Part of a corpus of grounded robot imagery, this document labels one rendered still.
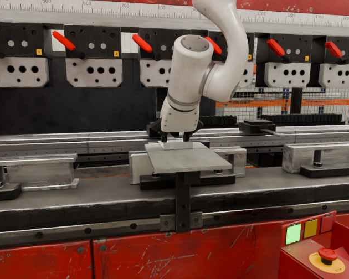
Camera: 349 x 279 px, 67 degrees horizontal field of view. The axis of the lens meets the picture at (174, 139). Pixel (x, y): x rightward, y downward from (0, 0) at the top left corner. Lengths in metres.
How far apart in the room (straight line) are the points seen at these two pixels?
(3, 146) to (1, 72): 0.39
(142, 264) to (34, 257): 0.29
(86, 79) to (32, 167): 0.30
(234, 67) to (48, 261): 0.67
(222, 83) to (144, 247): 0.50
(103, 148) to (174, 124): 0.44
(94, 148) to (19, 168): 0.31
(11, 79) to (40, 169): 0.26
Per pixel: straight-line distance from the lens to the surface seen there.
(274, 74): 0.91
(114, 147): 1.07
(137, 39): 0.76
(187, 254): 0.85
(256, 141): 1.22
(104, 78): 0.78
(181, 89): 0.60
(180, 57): 0.56
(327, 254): 0.72
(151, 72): 0.79
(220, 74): 0.57
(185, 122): 0.70
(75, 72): 0.79
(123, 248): 0.81
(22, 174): 0.89
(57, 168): 0.85
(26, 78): 0.82
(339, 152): 1.13
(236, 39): 0.55
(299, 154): 1.02
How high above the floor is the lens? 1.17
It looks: 11 degrees down
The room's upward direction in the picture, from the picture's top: straight up
